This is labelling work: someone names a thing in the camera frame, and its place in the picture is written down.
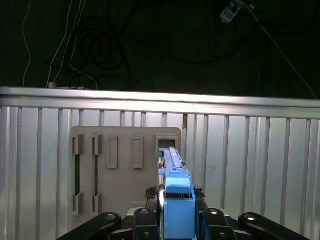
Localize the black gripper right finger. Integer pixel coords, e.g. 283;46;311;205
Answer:
193;186;305;240

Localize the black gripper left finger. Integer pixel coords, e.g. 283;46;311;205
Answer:
56;186;161;240

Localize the hard disk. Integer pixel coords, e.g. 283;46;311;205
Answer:
155;146;201;240

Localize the grey parts rack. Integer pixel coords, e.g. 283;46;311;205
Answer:
70;126;183;218

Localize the blue cable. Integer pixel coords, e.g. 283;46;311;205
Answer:
216;32;263;97

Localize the black cable tangle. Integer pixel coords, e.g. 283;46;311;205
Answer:
44;0;226;90

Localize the white cable with plug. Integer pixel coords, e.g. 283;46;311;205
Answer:
46;0;88;89

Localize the thin grey cable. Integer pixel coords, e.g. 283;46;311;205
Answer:
243;3;318;100

